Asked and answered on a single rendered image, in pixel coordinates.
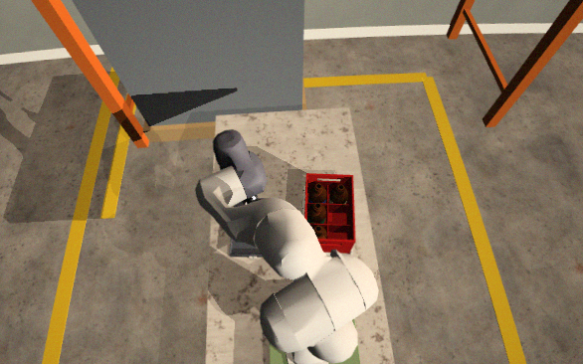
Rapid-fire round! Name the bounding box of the red plastic crate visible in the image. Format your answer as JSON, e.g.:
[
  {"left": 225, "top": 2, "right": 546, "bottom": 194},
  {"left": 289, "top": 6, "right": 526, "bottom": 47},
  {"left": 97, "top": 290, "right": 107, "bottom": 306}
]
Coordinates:
[{"left": 304, "top": 173, "right": 355, "bottom": 254}]

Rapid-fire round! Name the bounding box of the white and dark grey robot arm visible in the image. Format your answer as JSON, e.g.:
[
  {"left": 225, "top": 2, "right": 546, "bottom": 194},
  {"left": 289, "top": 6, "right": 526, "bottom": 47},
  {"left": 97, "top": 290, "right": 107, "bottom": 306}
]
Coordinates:
[{"left": 195, "top": 129, "right": 378, "bottom": 364}]

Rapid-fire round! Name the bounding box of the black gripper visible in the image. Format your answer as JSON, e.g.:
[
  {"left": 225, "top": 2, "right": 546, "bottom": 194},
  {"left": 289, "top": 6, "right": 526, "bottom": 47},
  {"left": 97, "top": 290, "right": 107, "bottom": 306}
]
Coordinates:
[{"left": 242, "top": 195, "right": 258, "bottom": 205}]

